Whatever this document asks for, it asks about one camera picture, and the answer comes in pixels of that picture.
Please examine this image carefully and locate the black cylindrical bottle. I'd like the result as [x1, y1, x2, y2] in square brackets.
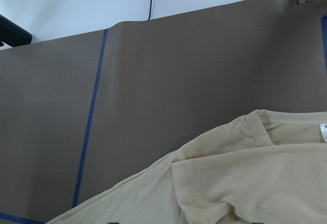
[1, 15, 32, 47]

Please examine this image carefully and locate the cream printed t-shirt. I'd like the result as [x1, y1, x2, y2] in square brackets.
[52, 109, 326, 223]

